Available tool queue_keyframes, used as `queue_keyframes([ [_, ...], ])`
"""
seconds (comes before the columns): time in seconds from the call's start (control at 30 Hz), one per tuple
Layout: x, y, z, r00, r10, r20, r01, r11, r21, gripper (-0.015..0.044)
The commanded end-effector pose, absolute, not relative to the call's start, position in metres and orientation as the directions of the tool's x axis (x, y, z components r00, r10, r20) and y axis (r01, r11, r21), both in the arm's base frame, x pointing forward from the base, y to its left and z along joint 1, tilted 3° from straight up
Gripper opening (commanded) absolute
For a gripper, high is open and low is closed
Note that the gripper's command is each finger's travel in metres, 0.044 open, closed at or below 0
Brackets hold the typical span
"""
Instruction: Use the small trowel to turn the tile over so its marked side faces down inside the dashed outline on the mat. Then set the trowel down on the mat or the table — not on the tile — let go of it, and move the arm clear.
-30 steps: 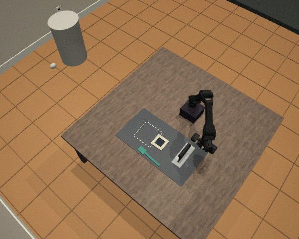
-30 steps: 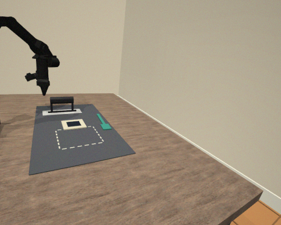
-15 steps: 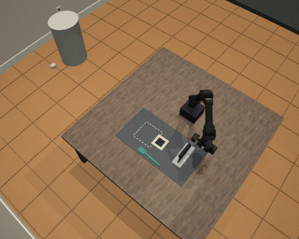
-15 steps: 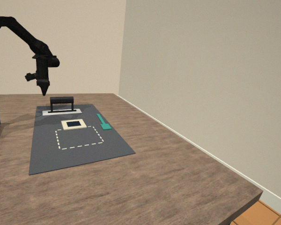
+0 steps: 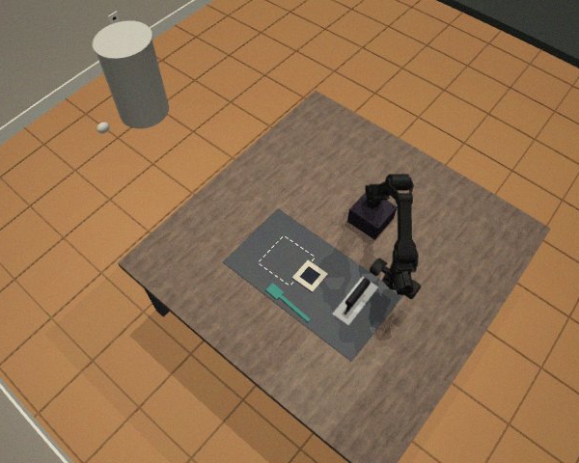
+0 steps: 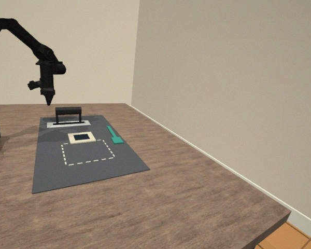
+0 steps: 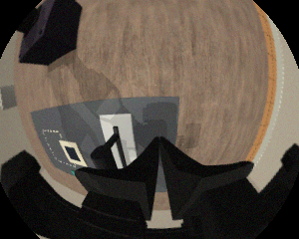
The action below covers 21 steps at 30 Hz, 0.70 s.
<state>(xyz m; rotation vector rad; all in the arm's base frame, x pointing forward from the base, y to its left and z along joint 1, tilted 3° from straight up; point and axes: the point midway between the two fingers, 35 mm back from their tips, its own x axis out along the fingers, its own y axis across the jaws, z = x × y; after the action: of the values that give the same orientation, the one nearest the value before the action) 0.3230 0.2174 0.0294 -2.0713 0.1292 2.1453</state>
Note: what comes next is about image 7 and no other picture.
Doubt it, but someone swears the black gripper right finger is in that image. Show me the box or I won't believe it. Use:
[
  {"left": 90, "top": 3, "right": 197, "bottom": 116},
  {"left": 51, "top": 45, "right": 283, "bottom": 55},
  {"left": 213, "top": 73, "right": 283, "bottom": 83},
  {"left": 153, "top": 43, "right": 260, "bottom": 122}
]
[{"left": 158, "top": 135, "right": 254, "bottom": 220}]

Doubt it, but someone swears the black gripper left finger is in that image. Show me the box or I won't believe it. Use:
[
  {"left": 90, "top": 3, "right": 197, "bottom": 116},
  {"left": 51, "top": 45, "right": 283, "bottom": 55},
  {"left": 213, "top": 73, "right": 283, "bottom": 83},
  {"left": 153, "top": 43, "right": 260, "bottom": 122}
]
[{"left": 74, "top": 136, "right": 158, "bottom": 220}]

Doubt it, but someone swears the tan tile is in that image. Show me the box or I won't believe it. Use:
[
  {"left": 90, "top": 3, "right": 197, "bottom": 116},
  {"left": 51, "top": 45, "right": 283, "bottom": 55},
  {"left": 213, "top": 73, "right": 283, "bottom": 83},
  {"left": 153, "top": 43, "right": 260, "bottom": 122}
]
[{"left": 59, "top": 139, "right": 87, "bottom": 167}]

